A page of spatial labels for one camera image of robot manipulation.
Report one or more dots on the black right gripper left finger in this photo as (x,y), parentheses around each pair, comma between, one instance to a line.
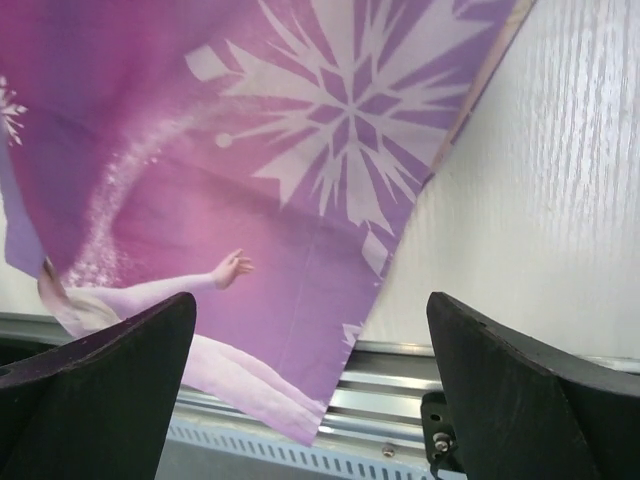
(100,406)

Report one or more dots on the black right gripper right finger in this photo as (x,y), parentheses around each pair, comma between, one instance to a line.
(522,409)

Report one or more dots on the purple princess placemat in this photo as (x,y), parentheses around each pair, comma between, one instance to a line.
(263,155)

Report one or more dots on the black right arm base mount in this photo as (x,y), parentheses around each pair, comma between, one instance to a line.
(440,439)

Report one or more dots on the white slotted cable duct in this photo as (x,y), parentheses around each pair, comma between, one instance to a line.
(343,462)

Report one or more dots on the aluminium front rail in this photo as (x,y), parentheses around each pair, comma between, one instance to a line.
(378,397)

